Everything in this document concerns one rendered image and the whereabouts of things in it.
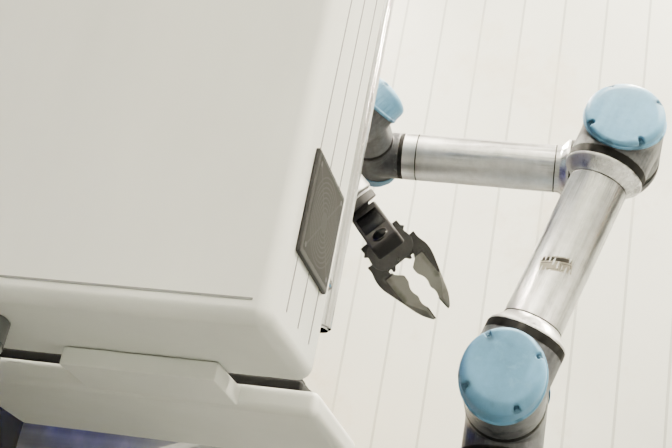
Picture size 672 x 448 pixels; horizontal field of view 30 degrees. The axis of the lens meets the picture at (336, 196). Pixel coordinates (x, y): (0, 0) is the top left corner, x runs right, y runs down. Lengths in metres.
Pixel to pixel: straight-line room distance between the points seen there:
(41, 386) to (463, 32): 4.86
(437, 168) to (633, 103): 0.34
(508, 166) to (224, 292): 0.86
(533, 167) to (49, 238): 0.91
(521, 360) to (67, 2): 0.73
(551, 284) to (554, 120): 4.08
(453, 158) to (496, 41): 4.13
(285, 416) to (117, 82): 0.40
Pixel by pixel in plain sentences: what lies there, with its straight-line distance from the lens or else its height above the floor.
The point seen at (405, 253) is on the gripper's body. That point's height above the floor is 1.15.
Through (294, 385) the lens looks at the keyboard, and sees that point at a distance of 1.37.
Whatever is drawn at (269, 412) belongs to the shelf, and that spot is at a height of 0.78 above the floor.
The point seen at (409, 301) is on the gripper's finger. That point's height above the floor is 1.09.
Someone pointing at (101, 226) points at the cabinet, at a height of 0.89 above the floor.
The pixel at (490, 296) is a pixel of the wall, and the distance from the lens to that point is 5.44.
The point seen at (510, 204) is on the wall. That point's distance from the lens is 5.61.
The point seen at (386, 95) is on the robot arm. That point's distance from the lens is 1.89.
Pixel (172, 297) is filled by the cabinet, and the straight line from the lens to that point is 1.20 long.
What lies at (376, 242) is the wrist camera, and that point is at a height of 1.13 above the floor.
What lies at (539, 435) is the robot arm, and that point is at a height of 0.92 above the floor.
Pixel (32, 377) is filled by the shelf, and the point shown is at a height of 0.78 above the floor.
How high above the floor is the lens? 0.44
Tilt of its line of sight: 25 degrees up
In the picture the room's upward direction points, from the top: 11 degrees clockwise
